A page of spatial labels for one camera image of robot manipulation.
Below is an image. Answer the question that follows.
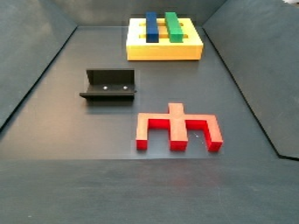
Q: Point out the red E-shaped block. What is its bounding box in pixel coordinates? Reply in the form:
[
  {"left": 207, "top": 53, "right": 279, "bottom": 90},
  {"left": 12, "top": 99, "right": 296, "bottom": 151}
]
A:
[{"left": 135, "top": 103, "right": 223, "bottom": 152}]

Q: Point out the yellow slotted board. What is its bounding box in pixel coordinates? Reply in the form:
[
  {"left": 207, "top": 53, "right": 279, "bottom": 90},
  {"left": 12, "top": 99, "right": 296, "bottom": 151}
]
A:
[{"left": 126, "top": 18, "right": 203, "bottom": 61}]

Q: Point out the black angle bracket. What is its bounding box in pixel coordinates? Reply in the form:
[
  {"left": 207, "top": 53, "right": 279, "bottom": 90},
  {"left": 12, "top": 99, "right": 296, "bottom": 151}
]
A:
[{"left": 79, "top": 68, "right": 136, "bottom": 100}]

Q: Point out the green bar block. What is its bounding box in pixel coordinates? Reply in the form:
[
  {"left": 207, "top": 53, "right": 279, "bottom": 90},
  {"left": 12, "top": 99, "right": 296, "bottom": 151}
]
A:
[{"left": 164, "top": 12, "right": 183, "bottom": 43}]

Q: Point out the blue bar block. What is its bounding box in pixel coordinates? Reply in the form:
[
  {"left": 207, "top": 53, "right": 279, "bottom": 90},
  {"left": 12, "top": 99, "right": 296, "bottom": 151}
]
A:
[{"left": 146, "top": 11, "right": 159, "bottom": 43}]

